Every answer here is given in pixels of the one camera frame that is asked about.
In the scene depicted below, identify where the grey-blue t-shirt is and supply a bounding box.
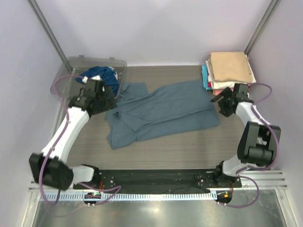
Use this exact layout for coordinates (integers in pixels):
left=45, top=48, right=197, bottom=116
left=106, top=79, right=220, bottom=149

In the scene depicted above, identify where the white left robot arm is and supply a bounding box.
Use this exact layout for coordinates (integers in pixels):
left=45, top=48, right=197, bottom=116
left=29, top=76, right=116, bottom=191

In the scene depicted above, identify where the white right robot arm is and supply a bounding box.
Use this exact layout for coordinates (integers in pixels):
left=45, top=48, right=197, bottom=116
left=212, top=83, right=281, bottom=187

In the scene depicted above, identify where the folded pink t-shirt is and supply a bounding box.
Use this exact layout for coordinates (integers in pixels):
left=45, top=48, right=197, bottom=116
left=213, top=89, right=224, bottom=96

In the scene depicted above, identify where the folded cream t-shirt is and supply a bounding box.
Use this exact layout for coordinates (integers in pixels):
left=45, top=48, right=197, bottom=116
left=205, top=59, right=256, bottom=90

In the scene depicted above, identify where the folded magenta t-shirt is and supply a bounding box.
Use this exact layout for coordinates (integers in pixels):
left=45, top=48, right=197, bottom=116
left=207, top=74, right=213, bottom=89

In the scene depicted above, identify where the folded beige t-shirt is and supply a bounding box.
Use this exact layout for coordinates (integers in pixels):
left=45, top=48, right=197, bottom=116
left=209, top=52, right=252, bottom=83

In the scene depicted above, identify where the dark blue t-shirt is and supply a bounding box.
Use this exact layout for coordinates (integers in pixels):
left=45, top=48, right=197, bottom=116
left=76, top=66, right=119, bottom=97

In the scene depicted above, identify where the clear plastic bin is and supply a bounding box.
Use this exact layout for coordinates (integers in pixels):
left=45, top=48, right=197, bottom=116
left=50, top=55, right=127, bottom=98

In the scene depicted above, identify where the folded teal t-shirt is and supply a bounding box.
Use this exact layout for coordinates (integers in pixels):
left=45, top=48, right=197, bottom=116
left=201, top=65, right=212, bottom=91

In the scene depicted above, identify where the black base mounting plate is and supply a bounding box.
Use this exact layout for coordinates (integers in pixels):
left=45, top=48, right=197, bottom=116
left=85, top=168, right=242, bottom=194

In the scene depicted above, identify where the right aluminium frame post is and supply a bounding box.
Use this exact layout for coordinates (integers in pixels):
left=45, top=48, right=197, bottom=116
left=244, top=0, right=281, bottom=56

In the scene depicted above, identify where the aluminium frame post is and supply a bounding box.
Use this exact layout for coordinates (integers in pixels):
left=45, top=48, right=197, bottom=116
left=27, top=0, right=72, bottom=72
left=244, top=0, right=281, bottom=56

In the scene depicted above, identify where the white slotted cable duct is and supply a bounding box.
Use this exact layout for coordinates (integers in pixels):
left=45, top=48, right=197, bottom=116
left=40, top=191, right=217, bottom=201

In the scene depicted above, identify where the left aluminium frame post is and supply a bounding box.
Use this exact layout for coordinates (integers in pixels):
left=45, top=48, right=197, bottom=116
left=27, top=0, right=72, bottom=72

